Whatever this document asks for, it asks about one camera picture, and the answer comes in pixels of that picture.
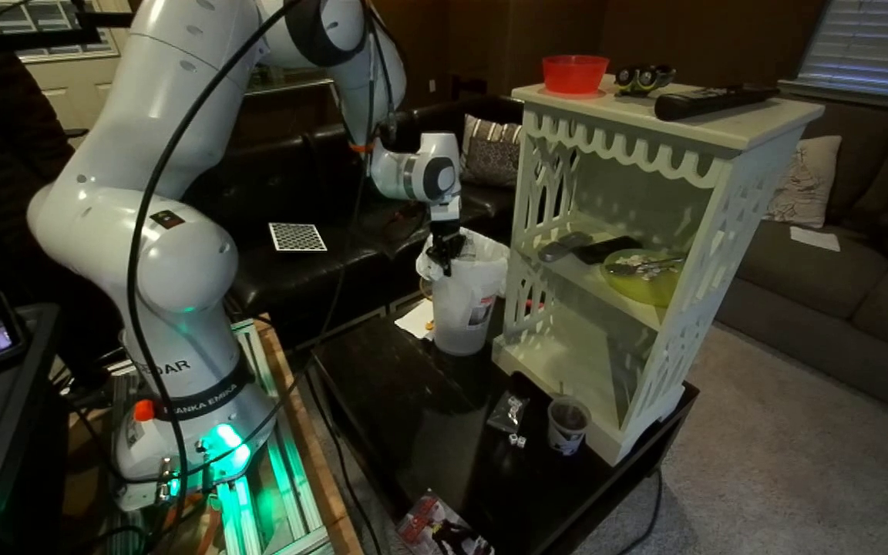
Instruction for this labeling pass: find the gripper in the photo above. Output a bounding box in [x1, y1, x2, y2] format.
[425, 196, 468, 278]

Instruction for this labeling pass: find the white trash bin with liner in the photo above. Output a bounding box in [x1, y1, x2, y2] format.
[415, 227, 510, 358]

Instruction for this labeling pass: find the white paper sheet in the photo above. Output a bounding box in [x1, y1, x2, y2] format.
[394, 298, 436, 341]

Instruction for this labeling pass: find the patterned dark cushion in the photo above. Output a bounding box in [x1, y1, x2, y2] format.
[459, 114, 524, 190]

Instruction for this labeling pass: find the grey remote control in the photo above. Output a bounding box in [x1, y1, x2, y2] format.
[537, 231, 594, 264]

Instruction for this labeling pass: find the checkerboard calibration card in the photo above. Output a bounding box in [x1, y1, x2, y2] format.
[267, 222, 329, 254]

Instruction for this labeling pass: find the black leather sofa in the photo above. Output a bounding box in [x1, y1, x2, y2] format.
[180, 95, 526, 349]

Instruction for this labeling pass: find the small clear plastic bag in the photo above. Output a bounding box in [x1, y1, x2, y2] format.
[486, 390, 530, 435]

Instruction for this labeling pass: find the silver cutlery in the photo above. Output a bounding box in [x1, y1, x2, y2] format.
[606, 256, 685, 279]

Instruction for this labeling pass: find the green plate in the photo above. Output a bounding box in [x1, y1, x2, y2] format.
[600, 248, 685, 308]

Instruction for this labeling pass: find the red plastic bowl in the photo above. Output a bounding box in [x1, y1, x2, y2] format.
[542, 55, 611, 97]

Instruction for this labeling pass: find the plastic cup with dark drink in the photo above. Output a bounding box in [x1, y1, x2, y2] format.
[547, 395, 593, 457]

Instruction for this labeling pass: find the black and green toy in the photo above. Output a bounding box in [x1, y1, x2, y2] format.
[614, 64, 678, 99]

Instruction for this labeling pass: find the white carved wooden shelf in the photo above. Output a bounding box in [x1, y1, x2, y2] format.
[491, 76, 826, 468]

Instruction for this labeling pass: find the red and white magazine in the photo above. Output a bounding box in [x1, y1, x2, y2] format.
[395, 491, 496, 555]

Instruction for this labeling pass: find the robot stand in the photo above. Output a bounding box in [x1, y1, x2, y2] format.
[66, 314, 365, 555]

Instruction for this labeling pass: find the long black remote control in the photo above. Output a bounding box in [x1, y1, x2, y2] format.
[654, 85, 782, 123]

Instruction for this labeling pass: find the white printed cushion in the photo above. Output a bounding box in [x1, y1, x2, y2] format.
[763, 135, 843, 230]

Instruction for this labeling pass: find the small white paper note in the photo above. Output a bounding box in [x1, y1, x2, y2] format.
[789, 225, 843, 254]

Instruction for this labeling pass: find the grey fabric sofa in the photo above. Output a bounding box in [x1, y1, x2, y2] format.
[714, 99, 888, 426]

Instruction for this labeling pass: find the white panelled door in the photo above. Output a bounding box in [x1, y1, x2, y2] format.
[0, 0, 136, 140]

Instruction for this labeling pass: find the window with blinds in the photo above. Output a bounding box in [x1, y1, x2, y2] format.
[780, 0, 888, 109]

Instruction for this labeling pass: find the black side stand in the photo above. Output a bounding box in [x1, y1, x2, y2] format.
[0, 302, 69, 555]

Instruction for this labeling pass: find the black cable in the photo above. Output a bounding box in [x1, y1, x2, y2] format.
[615, 466, 665, 555]
[301, 368, 385, 555]

